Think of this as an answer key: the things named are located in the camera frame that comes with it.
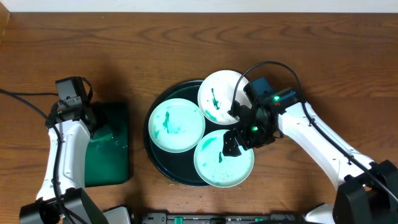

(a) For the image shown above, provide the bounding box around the mint plate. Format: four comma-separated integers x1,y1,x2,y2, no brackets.
148,98,205,153
193,129,255,188

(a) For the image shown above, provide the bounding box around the green sponge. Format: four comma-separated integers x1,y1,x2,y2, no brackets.
90,125,113,142

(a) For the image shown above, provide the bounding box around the round dark green tray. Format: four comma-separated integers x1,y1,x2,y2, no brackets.
144,80,237,187

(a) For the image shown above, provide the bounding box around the dark green rectangular tray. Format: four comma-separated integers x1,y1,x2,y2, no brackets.
85,102,129,187

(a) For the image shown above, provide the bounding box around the mint plate front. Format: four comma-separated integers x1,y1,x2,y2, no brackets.
193,129,255,188

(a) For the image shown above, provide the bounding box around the white plate with green stain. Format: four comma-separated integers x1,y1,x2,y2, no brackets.
197,70,241,125

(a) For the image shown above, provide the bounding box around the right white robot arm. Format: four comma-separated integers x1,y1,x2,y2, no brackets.
223,89,397,223

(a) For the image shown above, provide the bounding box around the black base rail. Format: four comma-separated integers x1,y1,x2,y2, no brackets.
141,212,305,224

